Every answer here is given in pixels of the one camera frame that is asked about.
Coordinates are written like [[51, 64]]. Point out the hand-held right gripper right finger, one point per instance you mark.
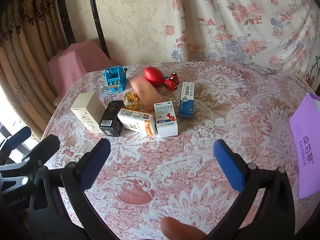
[[228, 165]]

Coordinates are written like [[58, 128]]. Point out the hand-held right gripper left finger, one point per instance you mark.
[[96, 165]]

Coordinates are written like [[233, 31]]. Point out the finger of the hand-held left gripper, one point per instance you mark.
[[18, 136], [46, 143]]

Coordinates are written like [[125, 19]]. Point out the black cardboard box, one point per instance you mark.
[[112, 117]]

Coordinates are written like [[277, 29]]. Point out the cream cardboard box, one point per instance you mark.
[[86, 111]]

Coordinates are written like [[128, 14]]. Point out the white orange tissue packet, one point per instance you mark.
[[135, 121]]

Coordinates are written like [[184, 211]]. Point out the blue white medicine box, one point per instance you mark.
[[187, 101]]

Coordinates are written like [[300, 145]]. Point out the white medicine box red figure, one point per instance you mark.
[[166, 121]]

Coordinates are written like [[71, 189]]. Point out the purple fabric storage box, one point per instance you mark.
[[306, 147]]

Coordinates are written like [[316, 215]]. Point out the blue toy slot machine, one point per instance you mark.
[[113, 80]]

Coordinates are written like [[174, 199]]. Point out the red toy car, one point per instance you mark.
[[172, 81]]

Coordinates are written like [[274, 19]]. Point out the person's right hand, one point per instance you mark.
[[182, 230]]

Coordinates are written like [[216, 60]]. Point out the beige patterned curtain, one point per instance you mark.
[[27, 42]]

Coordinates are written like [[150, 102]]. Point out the red rubber ball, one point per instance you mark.
[[153, 75]]

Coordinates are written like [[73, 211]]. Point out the floral bed sheet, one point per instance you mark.
[[237, 17]]

